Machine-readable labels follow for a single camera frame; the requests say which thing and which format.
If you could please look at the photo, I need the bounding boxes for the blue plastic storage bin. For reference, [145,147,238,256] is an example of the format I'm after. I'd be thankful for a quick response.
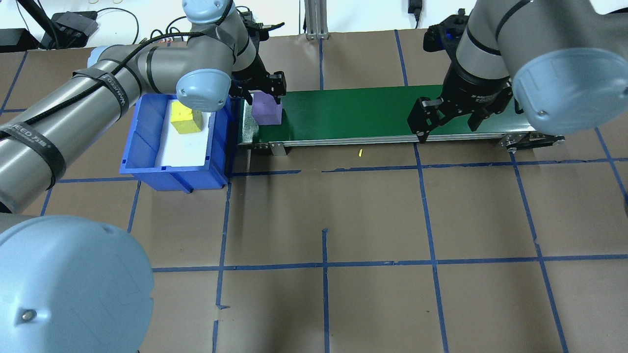
[119,93,234,193]

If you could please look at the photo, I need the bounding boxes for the black velcro strap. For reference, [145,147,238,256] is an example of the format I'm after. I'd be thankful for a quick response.
[0,120,67,190]
[74,69,131,121]

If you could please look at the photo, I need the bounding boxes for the purple foam block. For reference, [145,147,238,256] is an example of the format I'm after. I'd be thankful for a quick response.
[252,93,284,127]

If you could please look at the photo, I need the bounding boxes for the yellow foam block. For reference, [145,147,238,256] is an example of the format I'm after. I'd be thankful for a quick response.
[170,101,204,135]

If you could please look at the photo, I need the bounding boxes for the black adapter box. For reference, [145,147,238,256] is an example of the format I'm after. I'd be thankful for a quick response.
[49,11,99,45]

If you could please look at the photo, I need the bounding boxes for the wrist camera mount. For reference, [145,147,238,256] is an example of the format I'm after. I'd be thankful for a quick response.
[423,14,471,55]
[239,9,286,39]

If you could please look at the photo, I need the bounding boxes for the aluminium frame post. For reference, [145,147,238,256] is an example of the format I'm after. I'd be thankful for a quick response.
[304,0,331,40]

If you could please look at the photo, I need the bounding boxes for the black stand pole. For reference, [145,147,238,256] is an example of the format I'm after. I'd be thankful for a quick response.
[17,0,63,50]

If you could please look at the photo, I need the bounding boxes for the white foam pad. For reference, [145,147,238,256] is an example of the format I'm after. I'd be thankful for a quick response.
[155,101,217,168]

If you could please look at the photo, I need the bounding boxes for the green conveyor belt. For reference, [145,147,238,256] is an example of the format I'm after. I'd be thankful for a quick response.
[237,83,566,156]

